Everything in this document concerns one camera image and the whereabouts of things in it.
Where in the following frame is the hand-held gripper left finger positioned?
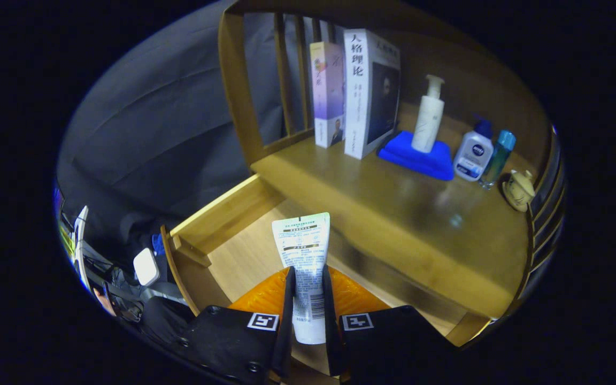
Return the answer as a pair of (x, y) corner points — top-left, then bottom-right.
(177, 266), (294, 383)

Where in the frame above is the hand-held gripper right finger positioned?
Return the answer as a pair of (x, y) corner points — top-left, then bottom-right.
(323, 266), (458, 378)

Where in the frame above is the white squeeze tube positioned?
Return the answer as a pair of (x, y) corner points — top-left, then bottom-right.
(272, 212), (331, 345)

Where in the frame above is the brown wooden drawer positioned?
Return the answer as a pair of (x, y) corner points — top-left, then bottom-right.
(159, 174), (493, 385)

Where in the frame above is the wooden countertop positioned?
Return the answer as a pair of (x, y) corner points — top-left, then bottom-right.
(251, 102), (533, 320)

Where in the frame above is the brown wooden cabinet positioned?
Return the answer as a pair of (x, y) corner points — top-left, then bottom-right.
(217, 0), (568, 348)

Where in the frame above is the white rounded object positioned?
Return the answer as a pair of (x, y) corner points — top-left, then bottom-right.
(133, 248), (160, 287)

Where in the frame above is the blue folded cloth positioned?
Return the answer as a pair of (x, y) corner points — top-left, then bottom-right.
(377, 130), (455, 181)

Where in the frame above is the white bottle with blue cap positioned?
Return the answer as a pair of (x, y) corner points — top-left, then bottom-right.
(452, 115), (495, 182)

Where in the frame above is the thick white book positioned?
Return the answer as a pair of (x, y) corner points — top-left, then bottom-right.
(343, 28), (401, 160)

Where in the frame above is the white pump bottle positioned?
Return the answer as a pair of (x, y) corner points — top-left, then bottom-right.
(411, 74), (445, 154)

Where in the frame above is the yellow lidded teacup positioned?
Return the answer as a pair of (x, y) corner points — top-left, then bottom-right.
(502, 169), (536, 213)

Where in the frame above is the black backdrop cloth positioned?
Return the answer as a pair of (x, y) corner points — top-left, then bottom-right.
(57, 0), (298, 257)

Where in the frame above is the teal slim bottle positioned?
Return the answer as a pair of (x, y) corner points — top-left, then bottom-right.
(479, 130), (517, 190)

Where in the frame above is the purple book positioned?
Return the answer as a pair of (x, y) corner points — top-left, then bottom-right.
(310, 42), (347, 149)

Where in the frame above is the white curved frame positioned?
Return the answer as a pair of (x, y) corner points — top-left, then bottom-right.
(72, 205), (90, 292)

